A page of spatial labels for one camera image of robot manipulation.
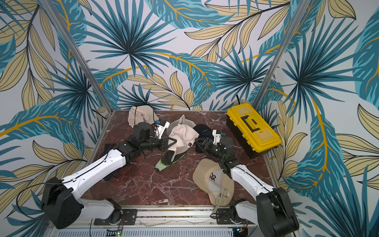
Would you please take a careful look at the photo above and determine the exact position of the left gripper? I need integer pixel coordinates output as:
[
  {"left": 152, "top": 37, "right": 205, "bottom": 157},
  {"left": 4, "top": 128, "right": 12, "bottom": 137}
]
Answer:
[{"left": 141, "top": 134, "right": 178, "bottom": 152}]

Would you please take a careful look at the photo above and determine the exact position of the cream Colorado cap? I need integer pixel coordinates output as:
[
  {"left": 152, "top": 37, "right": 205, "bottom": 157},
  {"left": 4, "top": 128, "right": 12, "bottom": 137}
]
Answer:
[{"left": 168, "top": 124, "right": 199, "bottom": 162}]

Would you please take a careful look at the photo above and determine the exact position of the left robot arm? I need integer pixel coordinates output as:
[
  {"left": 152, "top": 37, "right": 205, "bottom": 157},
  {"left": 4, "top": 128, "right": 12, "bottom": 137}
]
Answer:
[{"left": 41, "top": 120, "right": 170, "bottom": 229}]

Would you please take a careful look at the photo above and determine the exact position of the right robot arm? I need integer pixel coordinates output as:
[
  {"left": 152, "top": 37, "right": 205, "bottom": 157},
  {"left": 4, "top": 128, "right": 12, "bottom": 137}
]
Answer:
[{"left": 195, "top": 137, "right": 300, "bottom": 237}]

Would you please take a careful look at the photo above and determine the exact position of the black cap at back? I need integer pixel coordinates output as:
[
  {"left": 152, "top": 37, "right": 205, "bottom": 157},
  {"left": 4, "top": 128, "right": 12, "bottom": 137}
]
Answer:
[{"left": 193, "top": 124, "right": 214, "bottom": 143}]

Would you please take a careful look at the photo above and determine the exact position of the white perforated cap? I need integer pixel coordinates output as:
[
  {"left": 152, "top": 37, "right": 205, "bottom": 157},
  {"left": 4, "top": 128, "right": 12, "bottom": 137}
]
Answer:
[{"left": 167, "top": 115, "right": 196, "bottom": 135}]

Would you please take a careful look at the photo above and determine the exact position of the green black cap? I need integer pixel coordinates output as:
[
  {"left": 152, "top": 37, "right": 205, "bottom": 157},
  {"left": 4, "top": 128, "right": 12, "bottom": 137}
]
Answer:
[{"left": 155, "top": 151, "right": 187, "bottom": 172}]

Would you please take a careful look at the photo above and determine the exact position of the tan khaki cap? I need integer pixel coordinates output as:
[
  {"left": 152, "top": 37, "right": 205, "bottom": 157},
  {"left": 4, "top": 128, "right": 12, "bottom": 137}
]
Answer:
[{"left": 192, "top": 159, "right": 235, "bottom": 213}]

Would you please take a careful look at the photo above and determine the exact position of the yellow black toolbox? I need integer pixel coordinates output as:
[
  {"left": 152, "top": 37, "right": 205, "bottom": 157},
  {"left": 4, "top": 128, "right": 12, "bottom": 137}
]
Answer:
[{"left": 226, "top": 103, "right": 282, "bottom": 159}]

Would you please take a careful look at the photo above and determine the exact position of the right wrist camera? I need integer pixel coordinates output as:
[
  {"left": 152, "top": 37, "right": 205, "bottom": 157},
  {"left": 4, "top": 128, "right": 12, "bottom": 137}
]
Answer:
[{"left": 212, "top": 129, "right": 225, "bottom": 145}]

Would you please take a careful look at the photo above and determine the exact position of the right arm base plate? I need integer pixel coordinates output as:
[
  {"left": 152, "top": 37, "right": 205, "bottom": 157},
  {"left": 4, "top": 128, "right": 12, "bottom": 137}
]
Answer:
[{"left": 210, "top": 207, "right": 253, "bottom": 225}]

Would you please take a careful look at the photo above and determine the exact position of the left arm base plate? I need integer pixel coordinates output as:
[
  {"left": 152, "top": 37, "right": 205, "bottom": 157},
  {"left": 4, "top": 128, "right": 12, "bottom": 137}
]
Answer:
[{"left": 94, "top": 209, "right": 137, "bottom": 226}]

